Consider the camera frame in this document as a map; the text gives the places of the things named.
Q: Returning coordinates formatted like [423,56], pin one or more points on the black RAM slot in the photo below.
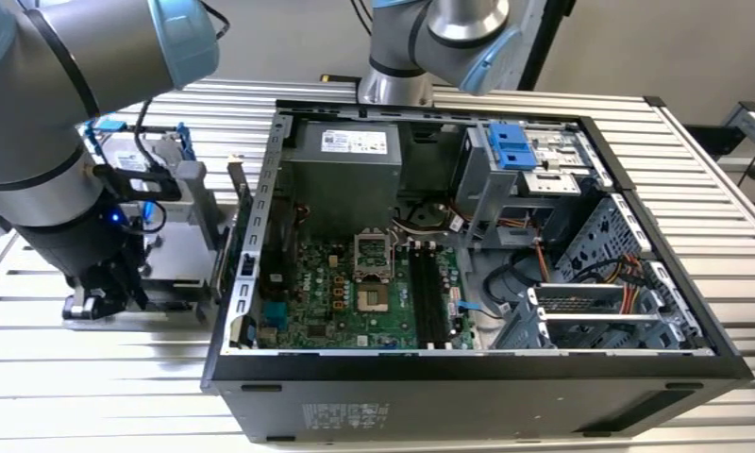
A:
[436,302]
[419,292]

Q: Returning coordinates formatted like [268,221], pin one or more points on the green motherboard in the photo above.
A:
[315,325]

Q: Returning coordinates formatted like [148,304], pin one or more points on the blue plastic drive latch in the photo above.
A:
[510,146]

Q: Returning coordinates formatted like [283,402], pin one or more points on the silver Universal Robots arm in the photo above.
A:
[50,94]

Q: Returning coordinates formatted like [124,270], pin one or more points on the black open PC case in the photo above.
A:
[415,406]

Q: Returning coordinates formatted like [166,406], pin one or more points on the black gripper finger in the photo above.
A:
[137,283]
[94,306]

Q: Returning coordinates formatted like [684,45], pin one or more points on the silver optical drive cage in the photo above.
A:
[484,198]

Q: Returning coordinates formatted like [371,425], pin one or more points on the CPU socket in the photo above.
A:
[373,298]

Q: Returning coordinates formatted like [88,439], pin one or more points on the silver disk bay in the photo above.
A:
[604,318]

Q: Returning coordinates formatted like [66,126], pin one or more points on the round black fan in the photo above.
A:
[428,217]

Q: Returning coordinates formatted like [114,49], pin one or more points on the black upright post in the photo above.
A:
[550,47]

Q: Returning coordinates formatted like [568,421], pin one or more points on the green graphics card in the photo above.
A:
[227,264]

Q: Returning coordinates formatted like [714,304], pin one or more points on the grey parts rack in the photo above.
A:
[192,189]

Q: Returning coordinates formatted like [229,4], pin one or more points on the thin locking lever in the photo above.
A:
[392,255]

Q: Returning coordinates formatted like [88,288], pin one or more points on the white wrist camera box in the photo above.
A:
[170,189]

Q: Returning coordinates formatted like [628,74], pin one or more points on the hard disk in blue carrier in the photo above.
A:
[125,160]

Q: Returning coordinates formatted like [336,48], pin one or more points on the yellow tipped black connector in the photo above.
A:
[336,77]

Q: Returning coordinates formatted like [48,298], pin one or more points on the perforated metal drive cage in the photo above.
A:
[604,236]

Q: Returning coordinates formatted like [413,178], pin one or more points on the black table corner cap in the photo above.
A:
[652,101]

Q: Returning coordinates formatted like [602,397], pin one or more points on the grey power supply box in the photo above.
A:
[339,189]

